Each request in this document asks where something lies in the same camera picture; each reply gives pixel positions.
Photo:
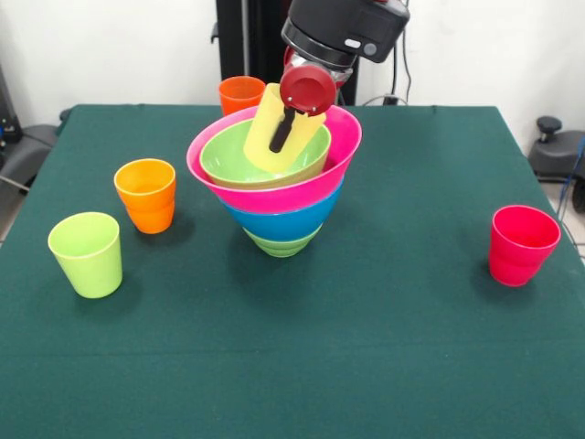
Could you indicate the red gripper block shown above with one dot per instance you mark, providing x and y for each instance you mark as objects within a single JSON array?
[{"x": 306, "y": 89}]

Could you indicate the yellow plastic cup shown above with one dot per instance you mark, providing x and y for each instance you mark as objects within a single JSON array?
[{"x": 260, "y": 137}]

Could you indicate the large green plastic bowl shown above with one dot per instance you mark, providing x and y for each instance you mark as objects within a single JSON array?
[{"x": 224, "y": 155}]

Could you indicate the large pink plastic bowl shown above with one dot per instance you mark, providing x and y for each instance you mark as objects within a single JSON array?
[{"x": 347, "y": 137}]

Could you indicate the blue plastic bowl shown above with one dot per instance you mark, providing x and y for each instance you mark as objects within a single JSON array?
[{"x": 283, "y": 224}]

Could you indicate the small green plastic bowl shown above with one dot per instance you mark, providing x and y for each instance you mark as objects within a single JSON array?
[{"x": 281, "y": 244}]

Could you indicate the light green plastic cup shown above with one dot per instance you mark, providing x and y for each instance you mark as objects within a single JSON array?
[{"x": 87, "y": 260}]

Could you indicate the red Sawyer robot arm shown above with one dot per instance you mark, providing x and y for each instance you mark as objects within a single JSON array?
[{"x": 347, "y": 27}]

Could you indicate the red-orange plastic cup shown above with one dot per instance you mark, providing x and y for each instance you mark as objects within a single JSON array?
[{"x": 240, "y": 93}]

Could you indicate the orange plastic cup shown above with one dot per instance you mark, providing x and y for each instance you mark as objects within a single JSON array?
[{"x": 146, "y": 206}]

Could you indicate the dark green tablecloth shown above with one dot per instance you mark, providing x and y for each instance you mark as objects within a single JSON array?
[{"x": 292, "y": 343}]

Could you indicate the grey rounded base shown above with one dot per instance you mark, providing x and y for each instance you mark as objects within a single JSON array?
[{"x": 27, "y": 151}]

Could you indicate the magenta plastic cup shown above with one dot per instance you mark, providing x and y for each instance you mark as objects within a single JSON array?
[{"x": 521, "y": 251}]

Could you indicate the grey base with black knob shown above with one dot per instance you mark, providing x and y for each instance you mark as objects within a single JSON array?
[{"x": 555, "y": 155}]

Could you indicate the black equipment box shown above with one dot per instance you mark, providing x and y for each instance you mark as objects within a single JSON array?
[{"x": 7, "y": 119}]

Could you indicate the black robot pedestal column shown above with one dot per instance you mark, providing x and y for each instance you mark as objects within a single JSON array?
[{"x": 247, "y": 41}]

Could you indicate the grey wall socket plug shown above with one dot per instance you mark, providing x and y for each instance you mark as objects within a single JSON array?
[{"x": 389, "y": 99}]

